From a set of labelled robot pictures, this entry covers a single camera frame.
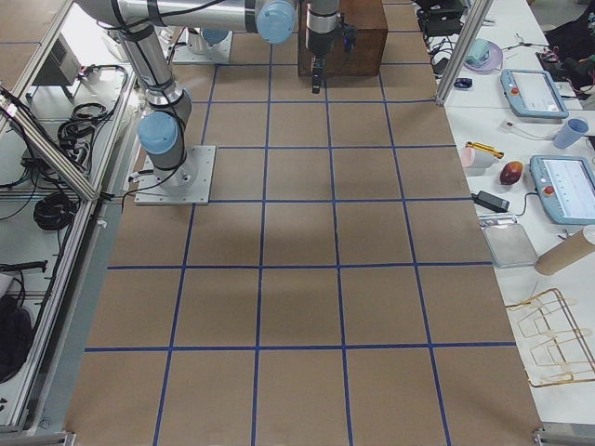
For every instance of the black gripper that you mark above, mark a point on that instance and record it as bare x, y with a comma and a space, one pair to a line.
320, 42

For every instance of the dark wooden drawer cabinet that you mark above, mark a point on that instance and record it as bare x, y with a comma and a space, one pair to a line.
361, 31

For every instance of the teal cup on plate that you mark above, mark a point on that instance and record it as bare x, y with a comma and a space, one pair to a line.
478, 54

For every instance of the pink cup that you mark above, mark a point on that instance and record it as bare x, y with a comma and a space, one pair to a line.
477, 159

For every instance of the purple plate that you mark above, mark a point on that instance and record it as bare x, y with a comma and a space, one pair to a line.
495, 61

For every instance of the gold metal cylinder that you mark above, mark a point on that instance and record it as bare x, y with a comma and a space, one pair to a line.
486, 148

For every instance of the black power adapter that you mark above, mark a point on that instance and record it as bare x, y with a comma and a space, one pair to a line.
490, 201

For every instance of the blue teach pendant far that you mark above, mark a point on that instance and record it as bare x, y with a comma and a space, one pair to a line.
533, 94

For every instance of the blue teach pendant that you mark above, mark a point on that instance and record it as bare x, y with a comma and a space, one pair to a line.
533, 94
565, 186

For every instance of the light blue cup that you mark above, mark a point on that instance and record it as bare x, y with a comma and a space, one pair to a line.
571, 131

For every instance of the metal tray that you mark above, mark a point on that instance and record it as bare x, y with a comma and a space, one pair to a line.
510, 246

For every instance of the blue teach pendant near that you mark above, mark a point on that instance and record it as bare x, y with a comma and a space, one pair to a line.
565, 186

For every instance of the cardboard tube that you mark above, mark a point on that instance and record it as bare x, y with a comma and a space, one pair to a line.
567, 252

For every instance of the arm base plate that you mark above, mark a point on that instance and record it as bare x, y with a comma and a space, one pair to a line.
220, 55
190, 184

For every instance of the aluminium frame post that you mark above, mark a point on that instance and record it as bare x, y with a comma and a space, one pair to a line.
470, 29

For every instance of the gold wire rack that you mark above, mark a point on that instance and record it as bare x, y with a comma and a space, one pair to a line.
555, 348

